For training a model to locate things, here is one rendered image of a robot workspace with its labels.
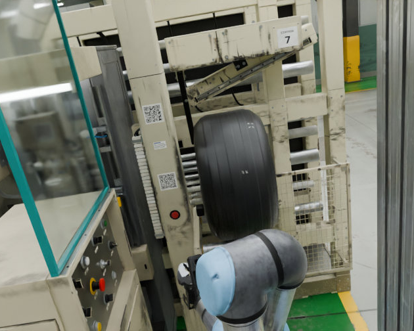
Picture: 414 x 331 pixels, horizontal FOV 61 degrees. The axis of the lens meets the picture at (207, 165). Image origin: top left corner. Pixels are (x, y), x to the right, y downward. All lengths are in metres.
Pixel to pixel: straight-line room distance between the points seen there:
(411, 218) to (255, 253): 0.29
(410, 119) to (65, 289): 0.83
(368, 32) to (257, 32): 9.80
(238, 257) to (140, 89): 0.89
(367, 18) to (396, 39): 10.95
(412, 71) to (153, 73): 1.06
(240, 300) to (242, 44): 1.21
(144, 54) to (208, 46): 0.36
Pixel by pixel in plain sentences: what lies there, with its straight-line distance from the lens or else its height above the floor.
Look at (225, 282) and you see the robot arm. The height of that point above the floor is 1.33.
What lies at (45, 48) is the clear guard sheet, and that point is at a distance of 1.17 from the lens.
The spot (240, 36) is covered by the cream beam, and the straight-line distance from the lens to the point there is 1.66.
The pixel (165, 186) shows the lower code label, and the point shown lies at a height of 1.20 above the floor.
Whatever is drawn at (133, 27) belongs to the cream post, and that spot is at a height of 1.83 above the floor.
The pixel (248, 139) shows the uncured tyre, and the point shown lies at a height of 1.37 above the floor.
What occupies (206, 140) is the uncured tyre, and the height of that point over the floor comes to 1.39.
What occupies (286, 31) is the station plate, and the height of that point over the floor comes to 1.73.
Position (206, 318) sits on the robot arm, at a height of 1.06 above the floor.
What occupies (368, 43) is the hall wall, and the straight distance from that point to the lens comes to 11.42.
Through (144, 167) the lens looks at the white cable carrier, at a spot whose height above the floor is 1.29.
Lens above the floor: 1.75
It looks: 19 degrees down
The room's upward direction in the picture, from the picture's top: 10 degrees counter-clockwise
